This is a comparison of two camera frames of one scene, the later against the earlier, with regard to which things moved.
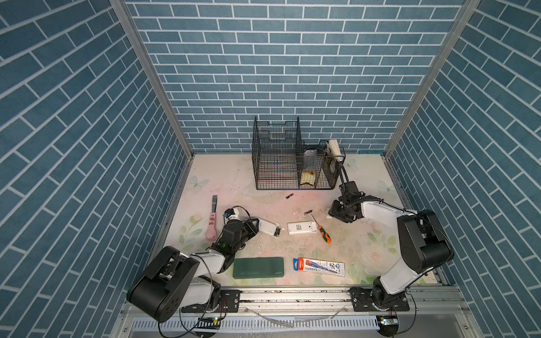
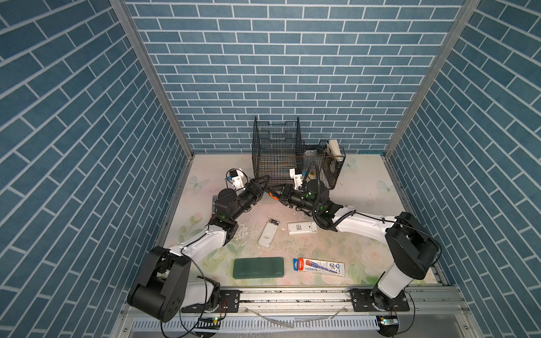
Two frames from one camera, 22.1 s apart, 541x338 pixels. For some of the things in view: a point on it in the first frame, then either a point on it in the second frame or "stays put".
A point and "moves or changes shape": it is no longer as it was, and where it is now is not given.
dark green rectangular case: [258, 267] stays put
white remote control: [303, 227] stays put
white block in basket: [333, 145] stays put
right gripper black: [332, 210] to [288, 193]
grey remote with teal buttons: [270, 227] moves or changes shape
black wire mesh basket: [283, 161] stays put
